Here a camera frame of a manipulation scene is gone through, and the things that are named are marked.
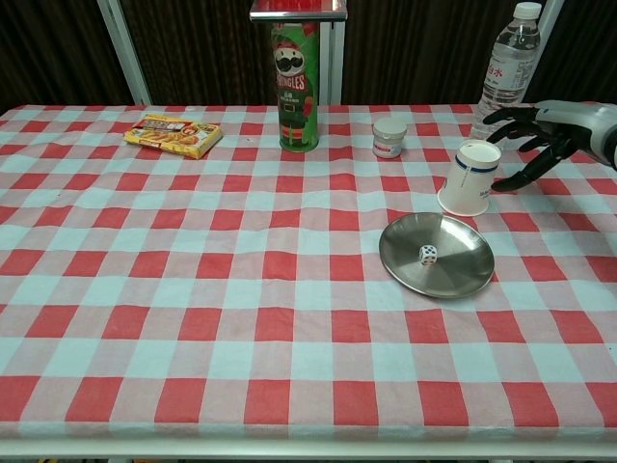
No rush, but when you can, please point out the clear water bottle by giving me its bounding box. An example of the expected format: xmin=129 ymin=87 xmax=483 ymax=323
xmin=469 ymin=1 xmax=544 ymax=143

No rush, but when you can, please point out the white paper cup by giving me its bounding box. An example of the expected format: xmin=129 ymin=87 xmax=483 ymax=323
xmin=437 ymin=139 xmax=502 ymax=217

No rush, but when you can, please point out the green Pringles can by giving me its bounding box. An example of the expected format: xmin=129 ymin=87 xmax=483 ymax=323
xmin=270 ymin=20 xmax=321 ymax=153

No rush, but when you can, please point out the small white jar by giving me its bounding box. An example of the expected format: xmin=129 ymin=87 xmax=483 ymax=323
xmin=371 ymin=118 xmax=408 ymax=159

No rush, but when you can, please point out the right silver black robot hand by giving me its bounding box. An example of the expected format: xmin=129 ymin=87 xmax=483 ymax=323
xmin=483 ymin=99 xmax=617 ymax=193

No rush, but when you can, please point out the round metal plate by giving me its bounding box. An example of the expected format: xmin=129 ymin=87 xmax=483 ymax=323
xmin=378 ymin=212 xmax=496 ymax=300

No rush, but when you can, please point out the yellow snack box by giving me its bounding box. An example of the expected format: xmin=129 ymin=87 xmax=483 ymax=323
xmin=122 ymin=113 xmax=225 ymax=160

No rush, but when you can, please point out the red white checkered tablecloth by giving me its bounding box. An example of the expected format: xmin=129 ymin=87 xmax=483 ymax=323
xmin=0 ymin=103 xmax=617 ymax=443

